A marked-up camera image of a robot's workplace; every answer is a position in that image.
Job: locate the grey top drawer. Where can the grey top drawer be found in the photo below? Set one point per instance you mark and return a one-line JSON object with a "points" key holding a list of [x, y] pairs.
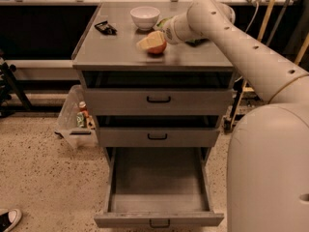
{"points": [[157, 101]]}

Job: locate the green can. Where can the green can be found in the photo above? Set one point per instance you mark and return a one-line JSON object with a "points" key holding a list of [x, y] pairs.
{"points": [[80, 120]]}

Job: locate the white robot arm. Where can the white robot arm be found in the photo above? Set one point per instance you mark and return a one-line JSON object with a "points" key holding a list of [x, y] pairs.
{"points": [[268, 156]]}

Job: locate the black snack wrapper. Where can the black snack wrapper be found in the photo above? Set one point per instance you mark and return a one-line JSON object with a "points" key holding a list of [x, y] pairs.
{"points": [[105, 28]]}

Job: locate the black white sneaker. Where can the black white sneaker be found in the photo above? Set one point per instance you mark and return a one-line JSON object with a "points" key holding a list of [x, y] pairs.
{"points": [[9, 219]]}

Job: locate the grey drawer cabinet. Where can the grey drawer cabinet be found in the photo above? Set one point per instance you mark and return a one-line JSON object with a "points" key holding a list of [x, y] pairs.
{"points": [[114, 62]]}

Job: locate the grey bottom drawer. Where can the grey bottom drawer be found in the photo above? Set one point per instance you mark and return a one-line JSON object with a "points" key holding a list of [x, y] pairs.
{"points": [[158, 188]]}

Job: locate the clear plastic bin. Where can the clear plastic bin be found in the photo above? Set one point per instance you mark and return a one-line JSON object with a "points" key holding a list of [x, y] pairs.
{"points": [[66, 122]]}

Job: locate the yellow ladder frame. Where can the yellow ladder frame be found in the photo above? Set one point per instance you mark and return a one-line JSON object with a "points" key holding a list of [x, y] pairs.
{"points": [[241, 86]]}

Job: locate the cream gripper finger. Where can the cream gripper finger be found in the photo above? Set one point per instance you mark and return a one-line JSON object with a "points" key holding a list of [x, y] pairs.
{"points": [[154, 39]]}

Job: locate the black stand left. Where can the black stand left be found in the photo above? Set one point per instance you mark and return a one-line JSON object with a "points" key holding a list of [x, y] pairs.
{"points": [[10, 83]]}

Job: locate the white bowl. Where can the white bowl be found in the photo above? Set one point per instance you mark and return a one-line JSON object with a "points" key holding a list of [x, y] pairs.
{"points": [[145, 17]]}

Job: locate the grey drawer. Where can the grey drawer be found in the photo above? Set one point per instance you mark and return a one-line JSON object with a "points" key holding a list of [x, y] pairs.
{"points": [[158, 188], [156, 137], [157, 101]]}

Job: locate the red apple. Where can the red apple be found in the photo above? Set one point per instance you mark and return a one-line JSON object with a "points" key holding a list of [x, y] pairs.
{"points": [[158, 49]]}

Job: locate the grey middle drawer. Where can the grey middle drawer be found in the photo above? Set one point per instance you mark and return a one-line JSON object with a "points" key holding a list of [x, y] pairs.
{"points": [[156, 137]]}

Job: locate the green chip bag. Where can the green chip bag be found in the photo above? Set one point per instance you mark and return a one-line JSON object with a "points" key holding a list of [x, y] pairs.
{"points": [[160, 24]]}

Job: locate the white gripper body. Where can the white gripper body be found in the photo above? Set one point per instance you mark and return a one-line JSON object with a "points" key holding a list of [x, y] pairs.
{"points": [[169, 33]]}

